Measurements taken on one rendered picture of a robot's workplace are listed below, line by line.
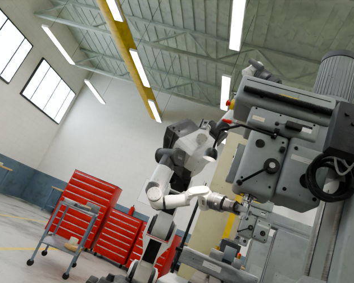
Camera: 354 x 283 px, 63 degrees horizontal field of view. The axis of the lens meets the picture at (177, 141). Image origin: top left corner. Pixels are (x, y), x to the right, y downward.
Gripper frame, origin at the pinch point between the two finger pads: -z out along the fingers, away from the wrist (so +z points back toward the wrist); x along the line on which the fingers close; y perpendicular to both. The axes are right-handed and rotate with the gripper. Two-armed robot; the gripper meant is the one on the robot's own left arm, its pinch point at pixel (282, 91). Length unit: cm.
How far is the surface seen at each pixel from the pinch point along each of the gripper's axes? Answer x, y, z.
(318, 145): 5.1, -13.7, -36.0
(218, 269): 5, -86, -48
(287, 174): 8, -34, -38
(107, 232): -389, -287, 212
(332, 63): 2.4, 26.9, -8.2
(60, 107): -613, -310, 892
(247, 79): 17.6, -13.6, 9.6
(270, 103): 13.7, -14.9, -7.6
